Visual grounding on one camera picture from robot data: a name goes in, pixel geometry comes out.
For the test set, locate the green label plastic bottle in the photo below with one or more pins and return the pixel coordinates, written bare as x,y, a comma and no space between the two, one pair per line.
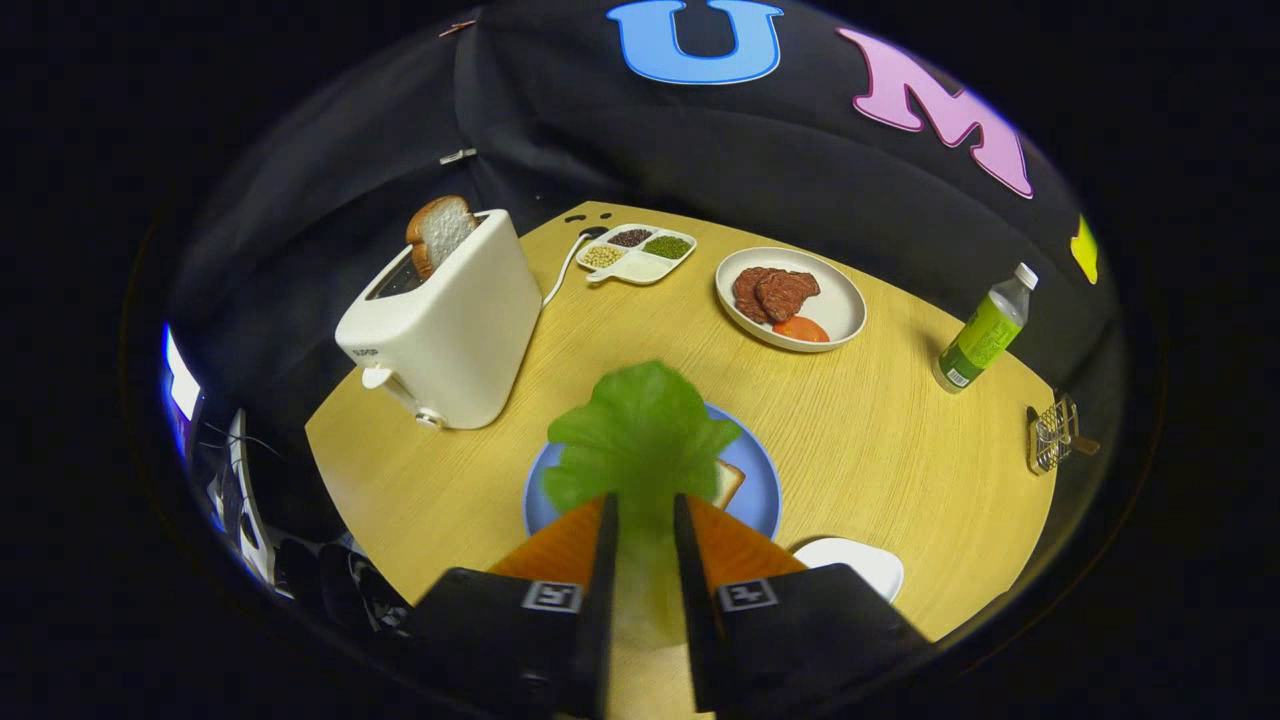
985,335

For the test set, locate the blue round plate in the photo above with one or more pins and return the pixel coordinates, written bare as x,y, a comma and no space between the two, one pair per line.
757,492

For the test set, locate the white toaster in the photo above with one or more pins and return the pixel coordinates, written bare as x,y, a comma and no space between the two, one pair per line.
460,330

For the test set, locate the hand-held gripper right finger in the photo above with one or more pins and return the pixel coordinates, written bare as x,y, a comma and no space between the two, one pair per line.
692,600

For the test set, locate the silver cloth clip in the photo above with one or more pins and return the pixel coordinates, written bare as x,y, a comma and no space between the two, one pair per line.
458,156

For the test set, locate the green lettuce leaf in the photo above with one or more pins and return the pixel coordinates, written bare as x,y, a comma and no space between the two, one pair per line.
640,440

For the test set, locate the brown meat patty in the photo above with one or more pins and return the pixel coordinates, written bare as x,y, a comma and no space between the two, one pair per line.
787,293
745,295

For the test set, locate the pink cloth clip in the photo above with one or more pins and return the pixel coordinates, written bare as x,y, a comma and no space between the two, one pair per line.
458,28

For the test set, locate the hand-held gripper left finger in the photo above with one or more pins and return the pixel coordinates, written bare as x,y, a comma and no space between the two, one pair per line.
598,620

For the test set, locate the red tomato slice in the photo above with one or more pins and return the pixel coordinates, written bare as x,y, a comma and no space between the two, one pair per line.
800,330

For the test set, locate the black backdrop cloth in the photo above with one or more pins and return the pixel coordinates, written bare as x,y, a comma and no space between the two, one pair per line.
700,150

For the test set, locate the white square plate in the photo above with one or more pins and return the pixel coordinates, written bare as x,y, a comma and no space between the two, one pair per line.
860,565

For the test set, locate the white round plate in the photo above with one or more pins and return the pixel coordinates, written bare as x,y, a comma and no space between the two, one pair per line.
838,300

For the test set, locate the brown-crust toast bread slice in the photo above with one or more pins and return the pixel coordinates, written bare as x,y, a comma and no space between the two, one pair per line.
442,230

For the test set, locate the white divided bean dish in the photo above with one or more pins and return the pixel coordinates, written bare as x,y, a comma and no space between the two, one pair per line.
645,268

